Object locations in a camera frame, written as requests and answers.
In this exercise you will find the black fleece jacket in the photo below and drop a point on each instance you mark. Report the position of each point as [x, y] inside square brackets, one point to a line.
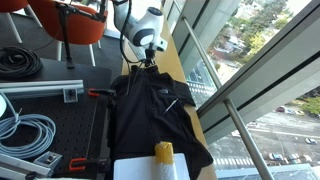
[146, 113]

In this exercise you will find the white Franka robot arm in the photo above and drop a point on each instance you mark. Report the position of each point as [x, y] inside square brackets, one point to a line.
[143, 26]

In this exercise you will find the steel window handrail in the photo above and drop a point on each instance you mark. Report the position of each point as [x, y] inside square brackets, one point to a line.
[233, 116]

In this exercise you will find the black perforated breadboard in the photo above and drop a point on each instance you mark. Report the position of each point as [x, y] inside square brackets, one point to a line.
[76, 126]

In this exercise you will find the yellow bottle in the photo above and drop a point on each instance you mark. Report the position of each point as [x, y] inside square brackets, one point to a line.
[164, 156]

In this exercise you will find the black camera tripod stand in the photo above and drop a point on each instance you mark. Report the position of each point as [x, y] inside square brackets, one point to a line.
[66, 40]

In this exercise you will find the short aluminium extrusion rail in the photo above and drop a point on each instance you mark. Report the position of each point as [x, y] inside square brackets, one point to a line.
[20, 165]

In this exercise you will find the orange chair with white legs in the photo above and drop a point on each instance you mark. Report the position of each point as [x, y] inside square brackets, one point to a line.
[83, 30]
[11, 5]

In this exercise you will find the grey window mullion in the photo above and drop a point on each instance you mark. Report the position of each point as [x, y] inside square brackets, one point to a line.
[196, 30]
[266, 73]

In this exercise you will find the black side table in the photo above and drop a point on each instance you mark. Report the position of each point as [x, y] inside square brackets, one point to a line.
[86, 75]

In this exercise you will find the aluminium corner bracket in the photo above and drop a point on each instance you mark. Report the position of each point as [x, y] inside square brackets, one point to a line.
[70, 95]
[48, 158]

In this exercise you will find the white foam board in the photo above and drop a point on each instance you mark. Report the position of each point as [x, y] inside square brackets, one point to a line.
[133, 168]

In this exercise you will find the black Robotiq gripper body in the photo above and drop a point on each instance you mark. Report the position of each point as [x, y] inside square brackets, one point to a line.
[150, 56]

